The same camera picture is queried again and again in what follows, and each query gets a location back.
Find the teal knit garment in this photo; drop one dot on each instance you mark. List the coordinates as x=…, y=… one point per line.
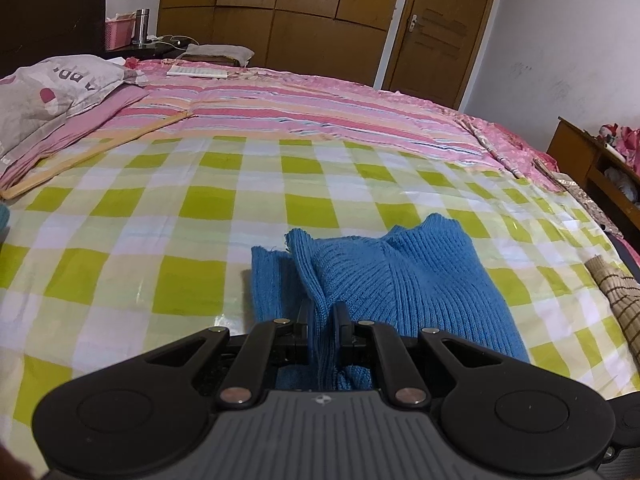
x=3, y=217

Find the white flat ribbed item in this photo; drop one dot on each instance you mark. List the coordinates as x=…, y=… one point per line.
x=197, y=71

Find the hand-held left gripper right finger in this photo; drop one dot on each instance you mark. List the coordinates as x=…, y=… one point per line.
x=341, y=325

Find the grey folded cloth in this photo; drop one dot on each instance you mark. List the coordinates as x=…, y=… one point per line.
x=217, y=53

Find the steel thermos bottle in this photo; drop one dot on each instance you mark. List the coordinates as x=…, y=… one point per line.
x=141, y=26

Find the dark brown headboard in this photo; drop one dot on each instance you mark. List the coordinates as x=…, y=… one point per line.
x=50, y=10

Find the pink folded cloth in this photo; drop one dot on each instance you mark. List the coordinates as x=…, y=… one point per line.
x=75, y=125

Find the grey pillow with pink dots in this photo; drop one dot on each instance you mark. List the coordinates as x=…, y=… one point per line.
x=45, y=90

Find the dark nightstand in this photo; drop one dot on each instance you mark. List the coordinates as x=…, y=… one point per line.
x=150, y=50

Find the pink clothes pile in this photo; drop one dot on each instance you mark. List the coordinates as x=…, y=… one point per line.
x=622, y=142

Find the pink plastic basket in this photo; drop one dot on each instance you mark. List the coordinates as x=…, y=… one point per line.
x=119, y=34

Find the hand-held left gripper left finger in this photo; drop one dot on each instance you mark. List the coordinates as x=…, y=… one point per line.
x=300, y=325

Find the pink striped blanket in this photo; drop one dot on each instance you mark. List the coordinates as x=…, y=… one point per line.
x=325, y=110

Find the wooden wardrobe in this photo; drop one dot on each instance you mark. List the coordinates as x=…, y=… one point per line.
x=300, y=5

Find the blue knit sweater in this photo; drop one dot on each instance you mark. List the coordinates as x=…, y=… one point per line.
x=400, y=280

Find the green checked bed sheet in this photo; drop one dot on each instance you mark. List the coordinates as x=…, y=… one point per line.
x=200, y=240

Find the wooden shelf unit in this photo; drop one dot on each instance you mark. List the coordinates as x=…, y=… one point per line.
x=580, y=152

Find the wooden door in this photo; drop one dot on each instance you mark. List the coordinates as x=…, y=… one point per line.
x=440, y=40

